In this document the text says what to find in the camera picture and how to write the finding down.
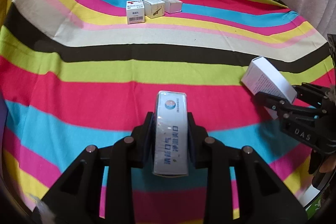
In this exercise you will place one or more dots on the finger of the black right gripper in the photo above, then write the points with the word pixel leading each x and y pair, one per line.
pixel 279 104
pixel 315 95

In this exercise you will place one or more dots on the white box saxophone picture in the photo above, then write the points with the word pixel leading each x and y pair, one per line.
pixel 154 8

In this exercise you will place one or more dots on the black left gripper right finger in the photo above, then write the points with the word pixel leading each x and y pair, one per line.
pixel 241 186

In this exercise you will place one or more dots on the white box black fine print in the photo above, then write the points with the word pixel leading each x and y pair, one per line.
pixel 262 76

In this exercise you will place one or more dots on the white box red blue logo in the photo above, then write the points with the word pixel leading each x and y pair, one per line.
pixel 135 12

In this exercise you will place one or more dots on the white box blue Chinese text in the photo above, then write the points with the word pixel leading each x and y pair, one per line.
pixel 171 133

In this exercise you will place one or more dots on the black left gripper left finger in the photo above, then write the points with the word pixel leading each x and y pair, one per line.
pixel 96 187

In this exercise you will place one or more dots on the multicolour striped cloth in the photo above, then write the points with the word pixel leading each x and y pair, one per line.
pixel 74 74

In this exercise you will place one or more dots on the plain white cube box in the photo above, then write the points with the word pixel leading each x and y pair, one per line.
pixel 173 6

